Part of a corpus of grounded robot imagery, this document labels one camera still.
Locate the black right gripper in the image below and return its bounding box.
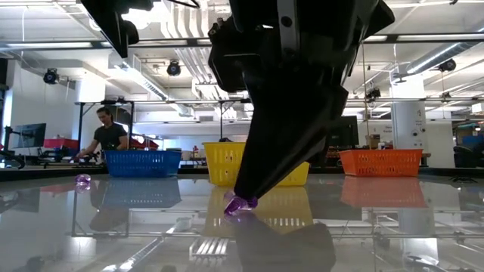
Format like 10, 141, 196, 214
206, 0, 396, 200

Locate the purple translucent plastic decoration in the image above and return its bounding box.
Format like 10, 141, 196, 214
223, 190, 259, 218
73, 173, 92, 187

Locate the black plastic spider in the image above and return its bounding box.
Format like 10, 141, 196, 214
449, 174, 479, 184

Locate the yellow plastic basket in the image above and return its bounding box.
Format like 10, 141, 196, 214
202, 141, 311, 187

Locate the large black monitor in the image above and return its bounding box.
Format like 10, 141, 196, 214
325, 115, 359, 149

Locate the orange plastic basket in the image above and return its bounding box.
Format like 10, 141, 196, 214
338, 148, 424, 178

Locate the blue plastic basket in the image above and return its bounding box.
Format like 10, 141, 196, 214
104, 150, 183, 179

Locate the person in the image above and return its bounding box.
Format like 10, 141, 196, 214
75, 107, 130, 159

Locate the black office chair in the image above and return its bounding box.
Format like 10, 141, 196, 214
453, 145, 484, 169

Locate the red black background robot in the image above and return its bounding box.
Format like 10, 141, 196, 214
37, 137, 105, 167

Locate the small black monitor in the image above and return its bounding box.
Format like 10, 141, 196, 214
13, 123, 47, 149

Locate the slanted silver ventilation duct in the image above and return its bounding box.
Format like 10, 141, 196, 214
391, 40, 484, 82

